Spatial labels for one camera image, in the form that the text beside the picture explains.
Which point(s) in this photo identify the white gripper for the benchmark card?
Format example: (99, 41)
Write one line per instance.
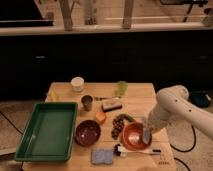
(158, 119)

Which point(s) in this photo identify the grey-blue towel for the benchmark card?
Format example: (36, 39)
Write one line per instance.
(146, 131)

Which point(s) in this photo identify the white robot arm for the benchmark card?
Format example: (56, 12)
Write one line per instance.
(174, 100)

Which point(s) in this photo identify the red bowl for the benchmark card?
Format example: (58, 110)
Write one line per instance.
(131, 137)

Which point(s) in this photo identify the purple bowl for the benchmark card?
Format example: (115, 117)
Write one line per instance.
(87, 133)

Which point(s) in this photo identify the brown grape bunch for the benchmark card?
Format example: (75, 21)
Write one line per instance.
(118, 125)

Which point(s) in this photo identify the green translucent cup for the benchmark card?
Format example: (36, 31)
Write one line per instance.
(121, 88)

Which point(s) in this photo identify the black white dish brush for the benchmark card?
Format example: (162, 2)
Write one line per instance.
(120, 150)

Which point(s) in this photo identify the black white board eraser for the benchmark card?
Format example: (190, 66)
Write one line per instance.
(111, 105)

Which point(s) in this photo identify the orange block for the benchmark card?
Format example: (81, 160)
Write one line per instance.
(100, 117)

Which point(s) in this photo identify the metal fork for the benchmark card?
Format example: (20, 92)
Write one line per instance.
(106, 98)

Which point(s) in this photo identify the blue sponge cloth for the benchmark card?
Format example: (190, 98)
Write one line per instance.
(102, 156)

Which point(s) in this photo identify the metal cup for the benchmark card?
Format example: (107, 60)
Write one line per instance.
(87, 100)

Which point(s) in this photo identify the white cup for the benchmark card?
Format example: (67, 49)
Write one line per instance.
(77, 84)

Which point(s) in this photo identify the green plastic tray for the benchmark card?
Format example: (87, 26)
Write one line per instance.
(49, 132)

